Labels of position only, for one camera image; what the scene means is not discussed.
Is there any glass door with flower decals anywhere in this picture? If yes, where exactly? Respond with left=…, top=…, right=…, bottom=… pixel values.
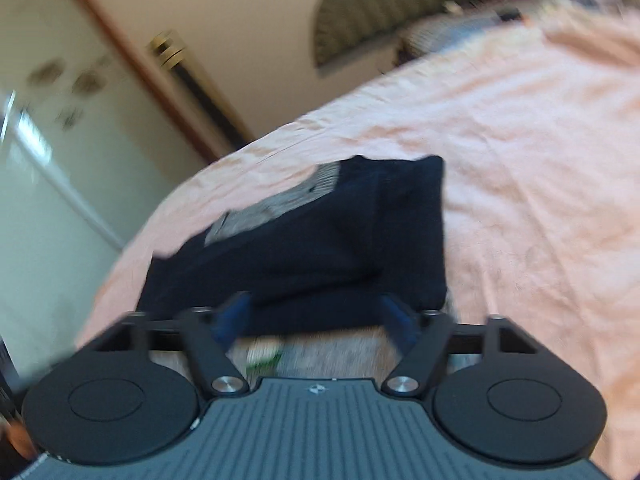
left=0, top=0, right=203, bottom=376

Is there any green and white small item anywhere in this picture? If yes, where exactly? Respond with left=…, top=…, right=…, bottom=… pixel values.
left=246, top=337, right=284, bottom=375

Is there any navy and grey small garment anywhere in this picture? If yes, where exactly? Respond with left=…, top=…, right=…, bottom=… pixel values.
left=136, top=154, right=448, bottom=336

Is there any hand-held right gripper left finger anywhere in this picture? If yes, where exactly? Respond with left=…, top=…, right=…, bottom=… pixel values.
left=92, top=290, right=253, bottom=396

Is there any brown wooden door frame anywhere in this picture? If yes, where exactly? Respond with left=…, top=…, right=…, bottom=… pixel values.
left=56, top=0, right=237, bottom=162

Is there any gold and black standing air conditioner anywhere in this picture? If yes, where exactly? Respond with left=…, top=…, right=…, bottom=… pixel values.
left=146, top=30, right=257, bottom=147

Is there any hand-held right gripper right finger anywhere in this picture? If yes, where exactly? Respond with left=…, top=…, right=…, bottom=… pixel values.
left=377, top=294, right=539, bottom=397

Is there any pink bed sheet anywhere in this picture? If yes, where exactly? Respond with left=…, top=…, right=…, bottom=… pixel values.
left=75, top=7, right=640, bottom=480

